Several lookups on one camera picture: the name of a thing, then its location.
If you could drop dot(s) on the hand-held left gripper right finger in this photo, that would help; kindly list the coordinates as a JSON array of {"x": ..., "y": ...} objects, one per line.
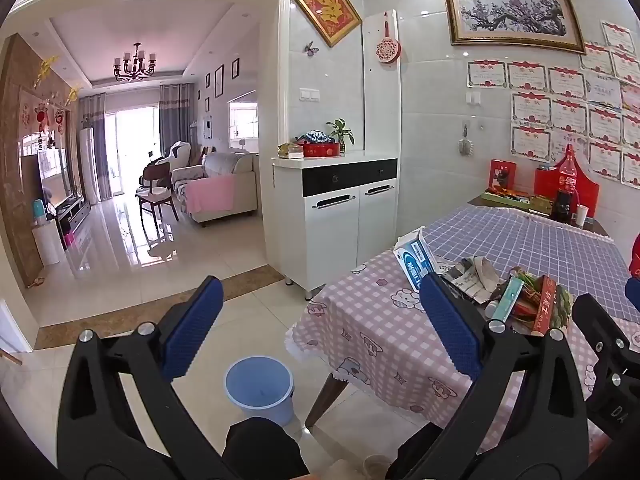
[{"x": 450, "y": 325}]

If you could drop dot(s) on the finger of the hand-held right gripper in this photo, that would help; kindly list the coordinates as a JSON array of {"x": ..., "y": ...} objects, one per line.
[
  {"x": 634, "y": 291},
  {"x": 600, "y": 340}
]

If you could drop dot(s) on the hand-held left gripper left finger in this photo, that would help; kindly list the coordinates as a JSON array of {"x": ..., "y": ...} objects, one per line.
[{"x": 192, "y": 325}]

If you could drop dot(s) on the dark snack packet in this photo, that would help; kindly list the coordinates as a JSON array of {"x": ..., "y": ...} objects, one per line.
[{"x": 564, "y": 307}]

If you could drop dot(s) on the newspaper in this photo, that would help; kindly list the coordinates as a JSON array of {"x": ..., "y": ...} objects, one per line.
[{"x": 475, "y": 275}]

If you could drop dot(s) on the long red cardboard box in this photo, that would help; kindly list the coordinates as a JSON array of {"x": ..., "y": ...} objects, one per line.
[{"x": 546, "y": 305}]

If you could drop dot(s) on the white blue cardboard box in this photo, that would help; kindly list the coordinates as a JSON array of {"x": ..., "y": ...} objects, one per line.
[{"x": 415, "y": 260}]

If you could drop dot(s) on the blue plastic bucket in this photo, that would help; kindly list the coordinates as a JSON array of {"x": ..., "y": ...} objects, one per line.
[{"x": 260, "y": 385}]

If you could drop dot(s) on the red plastic stool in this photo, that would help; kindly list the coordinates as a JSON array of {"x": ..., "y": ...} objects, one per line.
[{"x": 636, "y": 255}]

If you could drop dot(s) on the pink checked tablecloth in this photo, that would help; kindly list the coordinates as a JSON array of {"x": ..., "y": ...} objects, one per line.
[{"x": 370, "y": 320}]

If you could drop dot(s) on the white cup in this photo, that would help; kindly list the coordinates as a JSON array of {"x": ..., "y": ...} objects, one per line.
[{"x": 582, "y": 215}]

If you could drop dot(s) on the blue checked tablecloth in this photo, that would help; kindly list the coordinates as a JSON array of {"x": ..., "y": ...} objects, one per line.
[{"x": 525, "y": 245}]

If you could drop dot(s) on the pink blanket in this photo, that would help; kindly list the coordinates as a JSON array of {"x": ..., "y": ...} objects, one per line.
[{"x": 210, "y": 195}]

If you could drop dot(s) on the cola bottle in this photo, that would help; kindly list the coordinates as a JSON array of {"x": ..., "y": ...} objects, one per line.
[{"x": 567, "y": 175}]

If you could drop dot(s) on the green fruit tray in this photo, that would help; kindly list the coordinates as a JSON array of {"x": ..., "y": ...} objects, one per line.
[{"x": 500, "y": 197}]

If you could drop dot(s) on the red gift bag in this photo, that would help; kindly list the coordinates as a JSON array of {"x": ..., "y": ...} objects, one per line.
[{"x": 542, "y": 185}]

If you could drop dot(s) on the white sideboard cabinet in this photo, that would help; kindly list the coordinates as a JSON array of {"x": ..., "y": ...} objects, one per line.
[{"x": 340, "y": 230}]

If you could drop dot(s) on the wooden dining table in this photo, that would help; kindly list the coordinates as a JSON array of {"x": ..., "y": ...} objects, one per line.
[{"x": 325, "y": 400}]

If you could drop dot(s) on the wooden chair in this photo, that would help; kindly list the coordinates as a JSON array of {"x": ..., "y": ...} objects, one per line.
[{"x": 155, "y": 175}]

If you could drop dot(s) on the beige sofa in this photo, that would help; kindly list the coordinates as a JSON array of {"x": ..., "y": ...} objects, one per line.
[{"x": 240, "y": 175}]

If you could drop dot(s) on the small red gift box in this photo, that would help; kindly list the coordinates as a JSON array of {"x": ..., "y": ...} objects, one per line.
[{"x": 502, "y": 175}]

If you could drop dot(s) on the dark television stand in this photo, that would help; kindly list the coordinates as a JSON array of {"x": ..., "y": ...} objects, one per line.
[{"x": 72, "y": 217}]

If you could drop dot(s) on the small white floor cabinet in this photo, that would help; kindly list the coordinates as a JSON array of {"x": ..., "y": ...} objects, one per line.
[{"x": 46, "y": 245}]

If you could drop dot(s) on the white standing air conditioner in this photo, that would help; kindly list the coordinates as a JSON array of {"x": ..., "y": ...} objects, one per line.
[{"x": 88, "y": 165}]

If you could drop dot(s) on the teal kettle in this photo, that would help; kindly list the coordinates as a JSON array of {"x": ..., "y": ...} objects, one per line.
[{"x": 39, "y": 207}]

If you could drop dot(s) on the gold box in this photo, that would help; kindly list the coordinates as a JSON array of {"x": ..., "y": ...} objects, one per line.
[{"x": 290, "y": 151}]

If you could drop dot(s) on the grey curtain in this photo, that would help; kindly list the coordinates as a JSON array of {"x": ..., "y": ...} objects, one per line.
[
  {"x": 97, "y": 145},
  {"x": 175, "y": 115}
]

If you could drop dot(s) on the television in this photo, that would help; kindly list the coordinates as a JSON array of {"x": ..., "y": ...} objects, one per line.
[{"x": 52, "y": 175}]

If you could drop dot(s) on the red tin box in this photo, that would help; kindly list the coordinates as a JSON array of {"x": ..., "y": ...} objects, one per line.
[{"x": 320, "y": 150}]

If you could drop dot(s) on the potted green plant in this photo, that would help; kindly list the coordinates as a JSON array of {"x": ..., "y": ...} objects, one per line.
[{"x": 341, "y": 132}]

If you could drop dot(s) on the blue patterned cloth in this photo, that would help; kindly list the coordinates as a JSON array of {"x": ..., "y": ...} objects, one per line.
[{"x": 315, "y": 136}]

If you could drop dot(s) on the black chandelier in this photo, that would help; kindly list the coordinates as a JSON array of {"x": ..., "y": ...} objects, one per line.
[{"x": 134, "y": 65}]

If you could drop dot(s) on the round red hanging ornament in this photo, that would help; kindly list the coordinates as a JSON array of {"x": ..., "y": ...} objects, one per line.
[{"x": 387, "y": 50}]

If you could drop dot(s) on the framed plum blossom painting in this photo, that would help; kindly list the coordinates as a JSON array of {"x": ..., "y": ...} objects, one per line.
[{"x": 515, "y": 10}]

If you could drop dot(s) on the framed red gold artwork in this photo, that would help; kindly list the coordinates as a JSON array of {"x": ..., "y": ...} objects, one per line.
[{"x": 327, "y": 7}]

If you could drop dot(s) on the grey hanging wall ornament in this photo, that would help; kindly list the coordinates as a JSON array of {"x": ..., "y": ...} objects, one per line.
[{"x": 465, "y": 146}]

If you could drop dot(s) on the wall of paper certificates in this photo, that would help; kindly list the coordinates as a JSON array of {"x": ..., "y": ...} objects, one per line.
[{"x": 570, "y": 115}]

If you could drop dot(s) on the white wall socket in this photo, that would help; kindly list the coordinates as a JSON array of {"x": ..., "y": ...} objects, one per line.
[{"x": 473, "y": 97}]

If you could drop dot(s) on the black picture frame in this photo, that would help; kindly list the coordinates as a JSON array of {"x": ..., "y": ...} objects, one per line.
[
  {"x": 219, "y": 80},
  {"x": 235, "y": 69}
]

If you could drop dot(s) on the white light switch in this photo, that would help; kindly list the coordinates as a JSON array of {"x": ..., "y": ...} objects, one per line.
[{"x": 309, "y": 93}]

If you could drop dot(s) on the butterfly wall decal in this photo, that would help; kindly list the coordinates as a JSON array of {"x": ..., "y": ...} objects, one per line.
[{"x": 311, "y": 48}]

